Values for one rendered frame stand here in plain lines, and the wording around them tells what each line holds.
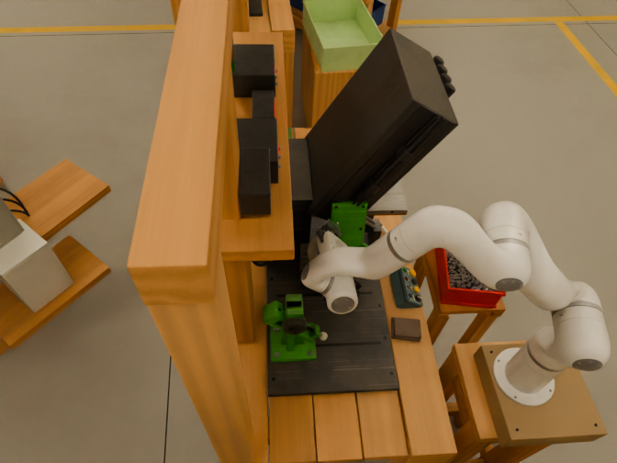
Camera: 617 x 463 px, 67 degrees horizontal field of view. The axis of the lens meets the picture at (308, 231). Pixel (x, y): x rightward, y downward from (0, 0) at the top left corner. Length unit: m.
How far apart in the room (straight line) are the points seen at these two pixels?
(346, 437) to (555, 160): 2.97
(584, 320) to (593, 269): 2.07
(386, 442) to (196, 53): 1.21
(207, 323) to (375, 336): 1.06
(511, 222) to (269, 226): 0.53
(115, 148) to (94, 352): 1.57
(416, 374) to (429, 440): 0.20
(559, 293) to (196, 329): 0.85
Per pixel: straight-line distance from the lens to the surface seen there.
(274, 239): 1.05
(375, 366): 1.62
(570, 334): 1.36
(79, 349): 2.81
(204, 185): 0.62
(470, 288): 1.89
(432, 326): 2.01
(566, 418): 1.73
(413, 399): 1.61
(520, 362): 1.59
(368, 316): 1.70
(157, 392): 2.60
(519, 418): 1.66
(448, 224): 1.03
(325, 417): 1.57
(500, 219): 1.11
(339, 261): 1.18
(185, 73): 0.81
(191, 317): 0.66
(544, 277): 1.20
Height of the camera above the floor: 2.38
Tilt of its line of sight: 52 degrees down
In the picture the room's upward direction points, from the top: 4 degrees clockwise
